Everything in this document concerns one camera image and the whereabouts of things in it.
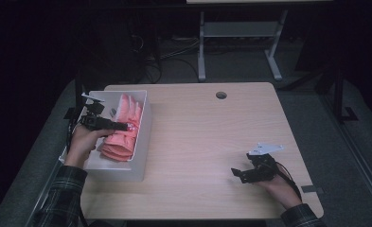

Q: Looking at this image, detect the metal floor rail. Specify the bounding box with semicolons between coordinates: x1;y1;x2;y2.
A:
319;93;372;211

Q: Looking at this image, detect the white storage box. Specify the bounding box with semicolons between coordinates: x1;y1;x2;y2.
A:
58;89;153;183

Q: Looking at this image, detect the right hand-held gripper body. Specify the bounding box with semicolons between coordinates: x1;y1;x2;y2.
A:
245;142;284;183

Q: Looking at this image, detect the black tape strip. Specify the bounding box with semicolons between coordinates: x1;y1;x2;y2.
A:
301;185;324;194

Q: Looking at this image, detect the pink padded glove grey palm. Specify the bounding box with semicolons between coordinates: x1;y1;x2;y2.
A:
99;93;144;163
99;141;134;163

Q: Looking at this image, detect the light floor cable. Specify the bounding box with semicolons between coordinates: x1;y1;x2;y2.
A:
159;37;201;61

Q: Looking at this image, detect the black floor cable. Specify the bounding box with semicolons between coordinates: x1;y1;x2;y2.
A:
142;56;201;84

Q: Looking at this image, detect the person's left hand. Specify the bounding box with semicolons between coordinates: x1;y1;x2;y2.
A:
63;125;115;168

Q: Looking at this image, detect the dark metal stand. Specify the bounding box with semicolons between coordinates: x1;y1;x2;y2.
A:
329;64;360;125

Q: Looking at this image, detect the person's right hand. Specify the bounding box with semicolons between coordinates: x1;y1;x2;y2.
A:
257;173;302;210

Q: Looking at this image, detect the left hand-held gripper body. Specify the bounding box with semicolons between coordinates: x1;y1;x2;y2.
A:
79;92;113;132

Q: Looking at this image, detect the white metal stand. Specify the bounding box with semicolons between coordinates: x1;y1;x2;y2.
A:
186;0;333;82

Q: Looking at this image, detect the right hand-held gripper cable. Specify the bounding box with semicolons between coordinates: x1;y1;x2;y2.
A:
275;161;303;201

